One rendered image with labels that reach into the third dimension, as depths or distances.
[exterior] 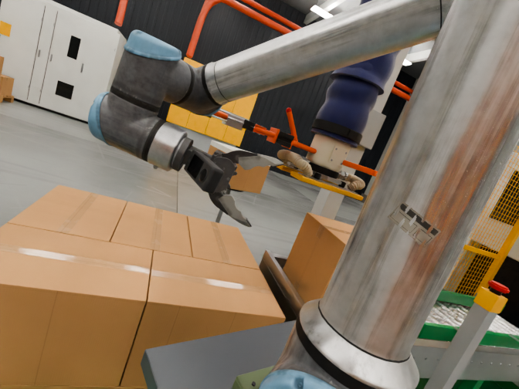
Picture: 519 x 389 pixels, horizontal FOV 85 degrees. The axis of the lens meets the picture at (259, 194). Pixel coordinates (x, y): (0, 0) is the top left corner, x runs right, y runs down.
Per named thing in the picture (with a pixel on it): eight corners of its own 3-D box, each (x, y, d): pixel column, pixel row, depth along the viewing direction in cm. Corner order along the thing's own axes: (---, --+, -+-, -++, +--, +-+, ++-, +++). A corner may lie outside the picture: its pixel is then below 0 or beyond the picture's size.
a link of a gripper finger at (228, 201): (250, 218, 65) (231, 184, 63) (252, 228, 59) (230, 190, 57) (239, 224, 65) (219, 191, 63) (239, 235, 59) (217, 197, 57)
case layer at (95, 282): (221, 272, 224) (238, 227, 216) (255, 388, 133) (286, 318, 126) (45, 241, 181) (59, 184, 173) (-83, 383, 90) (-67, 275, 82)
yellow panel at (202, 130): (227, 164, 949) (252, 91, 902) (232, 169, 866) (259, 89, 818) (160, 141, 873) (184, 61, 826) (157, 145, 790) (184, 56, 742)
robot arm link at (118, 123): (93, 84, 49) (75, 136, 51) (161, 118, 51) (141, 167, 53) (117, 89, 58) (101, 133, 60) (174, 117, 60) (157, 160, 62)
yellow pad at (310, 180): (348, 194, 135) (352, 184, 134) (362, 201, 126) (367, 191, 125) (289, 174, 120) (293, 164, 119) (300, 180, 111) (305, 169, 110)
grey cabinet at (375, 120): (368, 149, 245) (382, 115, 239) (371, 150, 240) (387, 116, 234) (349, 141, 238) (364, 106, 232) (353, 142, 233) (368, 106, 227)
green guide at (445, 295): (489, 305, 260) (493, 296, 258) (501, 312, 250) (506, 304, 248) (355, 278, 202) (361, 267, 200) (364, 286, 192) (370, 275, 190)
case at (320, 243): (360, 289, 187) (386, 235, 179) (404, 334, 150) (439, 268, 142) (280, 272, 166) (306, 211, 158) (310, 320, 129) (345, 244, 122)
